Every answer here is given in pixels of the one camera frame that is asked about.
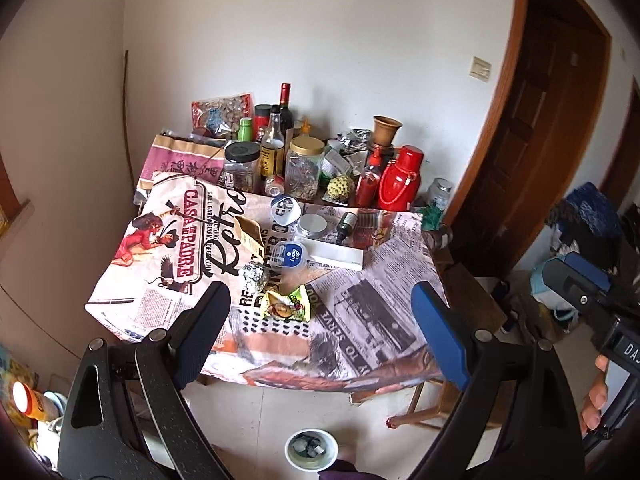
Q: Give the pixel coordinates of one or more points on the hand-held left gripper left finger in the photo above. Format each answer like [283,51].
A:
[206,327]

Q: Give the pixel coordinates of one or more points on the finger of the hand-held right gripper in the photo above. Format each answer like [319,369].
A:
[590,269]
[567,285]

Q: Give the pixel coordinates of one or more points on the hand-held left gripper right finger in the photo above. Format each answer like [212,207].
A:
[440,330]

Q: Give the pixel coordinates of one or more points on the green pump bottle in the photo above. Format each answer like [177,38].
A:
[346,225]

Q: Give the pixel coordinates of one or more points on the blue white plastic container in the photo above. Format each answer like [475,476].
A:
[285,210]
[290,255]

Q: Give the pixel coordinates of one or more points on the white round bin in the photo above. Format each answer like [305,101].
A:
[291,455]

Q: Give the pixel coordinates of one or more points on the person's right hand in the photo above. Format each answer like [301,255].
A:
[595,395]

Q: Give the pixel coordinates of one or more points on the wooden stool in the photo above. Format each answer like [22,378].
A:
[470,300]
[430,412]

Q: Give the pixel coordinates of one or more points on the blue knitted cloth pile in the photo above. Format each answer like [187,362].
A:
[590,215]

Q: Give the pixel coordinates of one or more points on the crumpled foil ball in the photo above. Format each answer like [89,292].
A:
[255,275]

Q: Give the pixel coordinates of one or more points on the yellow green snack wrapper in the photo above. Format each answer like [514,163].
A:
[285,305]

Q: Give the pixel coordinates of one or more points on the printed newspaper-style tablecloth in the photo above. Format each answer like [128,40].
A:
[350,310]

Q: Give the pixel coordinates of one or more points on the brown paper bag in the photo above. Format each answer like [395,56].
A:
[250,237]

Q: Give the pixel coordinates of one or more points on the green cloth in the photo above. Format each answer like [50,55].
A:
[432,217]

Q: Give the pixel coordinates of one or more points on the long white box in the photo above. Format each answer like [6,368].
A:
[335,255]

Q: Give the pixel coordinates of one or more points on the red thermos flask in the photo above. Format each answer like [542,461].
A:
[400,180]

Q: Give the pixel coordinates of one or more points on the small clear bottle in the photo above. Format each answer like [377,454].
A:
[274,186]

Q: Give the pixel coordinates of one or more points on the black lid plastic jar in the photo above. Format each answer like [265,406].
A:
[240,170]

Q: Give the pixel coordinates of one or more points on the red sauce bottle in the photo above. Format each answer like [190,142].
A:
[367,185]

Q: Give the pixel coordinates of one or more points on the brown wooden door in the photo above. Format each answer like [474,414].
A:
[540,110]

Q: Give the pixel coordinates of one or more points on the pink printed paper sack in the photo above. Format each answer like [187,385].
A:
[170,160]

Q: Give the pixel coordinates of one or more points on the person's purple trousers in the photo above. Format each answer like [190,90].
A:
[340,470]

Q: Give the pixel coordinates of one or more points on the green custard apple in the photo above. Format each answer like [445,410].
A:
[340,189]

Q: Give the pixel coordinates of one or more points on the gold lid glass jar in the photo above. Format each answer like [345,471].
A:
[302,170]

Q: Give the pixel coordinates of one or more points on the clear bottle brown label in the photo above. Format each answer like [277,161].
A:
[272,155]

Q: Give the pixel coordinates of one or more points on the orange white canister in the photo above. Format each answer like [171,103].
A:
[30,400]

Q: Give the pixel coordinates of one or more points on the white green packet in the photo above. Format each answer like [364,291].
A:
[337,162]

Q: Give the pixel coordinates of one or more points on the small green bottle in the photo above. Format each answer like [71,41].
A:
[244,130]

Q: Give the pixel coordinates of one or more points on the terracotta pot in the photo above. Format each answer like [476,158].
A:
[386,130]

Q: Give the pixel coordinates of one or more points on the crumpled silver foil bag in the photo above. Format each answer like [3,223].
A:
[355,139]

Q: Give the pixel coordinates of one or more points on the red snack bag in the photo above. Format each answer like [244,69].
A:
[220,112]

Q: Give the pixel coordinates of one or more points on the yellow cap bottle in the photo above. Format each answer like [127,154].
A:
[305,130]

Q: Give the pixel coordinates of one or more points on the dark wine bottle red cap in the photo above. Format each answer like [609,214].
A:
[286,110]

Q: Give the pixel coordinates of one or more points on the wooden window frame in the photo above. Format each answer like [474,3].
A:
[17,215]

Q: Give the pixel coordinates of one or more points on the beige light switch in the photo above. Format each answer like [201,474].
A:
[480,67]

